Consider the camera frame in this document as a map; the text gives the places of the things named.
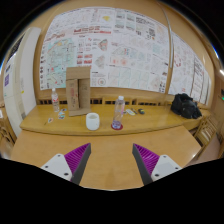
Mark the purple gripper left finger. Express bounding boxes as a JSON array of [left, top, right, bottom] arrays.
[[42, 143, 91, 185]]

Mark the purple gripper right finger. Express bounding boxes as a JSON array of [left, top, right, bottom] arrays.
[[132, 144, 181, 185]]

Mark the clear bottle pink label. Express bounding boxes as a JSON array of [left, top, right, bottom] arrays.
[[112, 96, 125, 125]]

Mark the small blue sticker card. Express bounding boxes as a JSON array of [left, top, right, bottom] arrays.
[[58, 112, 65, 119]]

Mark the red round coaster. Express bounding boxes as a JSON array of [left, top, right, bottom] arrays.
[[111, 124, 123, 130]]

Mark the white cup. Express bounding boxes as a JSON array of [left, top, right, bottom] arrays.
[[86, 113, 100, 131]]

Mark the small dark round object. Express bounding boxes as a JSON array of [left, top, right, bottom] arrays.
[[138, 109, 145, 115]]

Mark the black backpack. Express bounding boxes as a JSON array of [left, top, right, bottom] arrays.
[[171, 93, 202, 119]]

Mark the wooden chair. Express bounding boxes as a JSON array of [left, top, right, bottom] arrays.
[[194, 115, 218, 158]]

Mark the clear bottle white cap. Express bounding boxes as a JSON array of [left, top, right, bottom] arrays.
[[51, 88, 60, 112]]

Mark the brown cardboard box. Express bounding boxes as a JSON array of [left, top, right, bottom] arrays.
[[66, 66, 91, 116]]

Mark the right wall poster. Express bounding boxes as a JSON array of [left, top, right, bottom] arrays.
[[168, 33, 211, 105]]

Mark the large wall poster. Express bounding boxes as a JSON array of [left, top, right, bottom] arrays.
[[39, 7, 169, 93]]

